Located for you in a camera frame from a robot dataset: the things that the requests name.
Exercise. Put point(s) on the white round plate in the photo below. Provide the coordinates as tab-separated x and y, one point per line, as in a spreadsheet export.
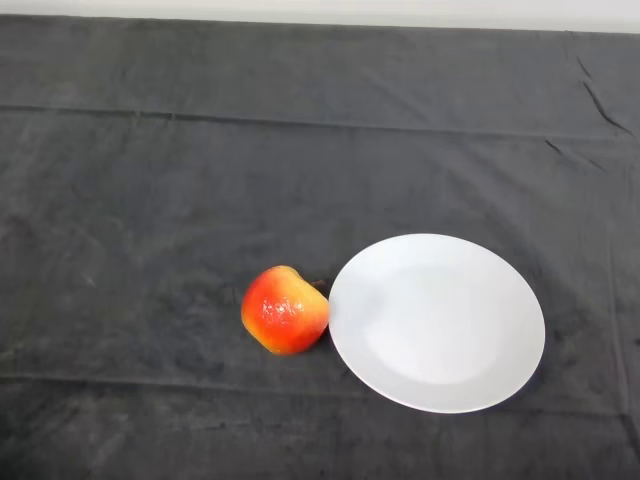
440	325

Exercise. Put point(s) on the red yellow apple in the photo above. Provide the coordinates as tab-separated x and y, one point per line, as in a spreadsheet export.
285	315

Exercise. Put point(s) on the black table cloth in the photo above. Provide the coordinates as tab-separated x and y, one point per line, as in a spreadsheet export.
200	175

